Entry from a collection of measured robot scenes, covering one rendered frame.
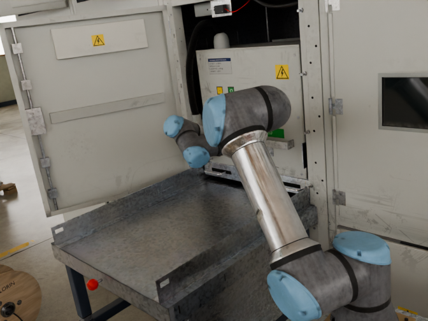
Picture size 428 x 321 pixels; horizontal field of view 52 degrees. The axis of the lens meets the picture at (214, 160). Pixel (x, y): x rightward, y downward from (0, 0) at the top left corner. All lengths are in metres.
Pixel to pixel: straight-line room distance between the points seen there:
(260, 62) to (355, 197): 0.57
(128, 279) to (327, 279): 0.59
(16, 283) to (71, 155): 1.00
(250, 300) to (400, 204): 0.53
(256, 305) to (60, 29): 1.18
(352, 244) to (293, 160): 0.69
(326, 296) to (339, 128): 0.63
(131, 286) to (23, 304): 1.49
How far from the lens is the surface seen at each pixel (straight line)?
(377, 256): 0.98
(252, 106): 1.03
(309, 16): 1.43
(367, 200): 1.45
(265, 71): 1.61
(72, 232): 1.61
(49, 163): 1.82
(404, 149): 1.34
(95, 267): 1.40
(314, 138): 1.49
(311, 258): 0.93
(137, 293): 1.24
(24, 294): 2.69
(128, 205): 1.71
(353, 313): 1.05
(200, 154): 1.38
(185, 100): 1.86
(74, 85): 1.81
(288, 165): 1.64
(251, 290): 1.41
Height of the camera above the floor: 1.50
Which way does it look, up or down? 18 degrees down
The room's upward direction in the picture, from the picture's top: 7 degrees counter-clockwise
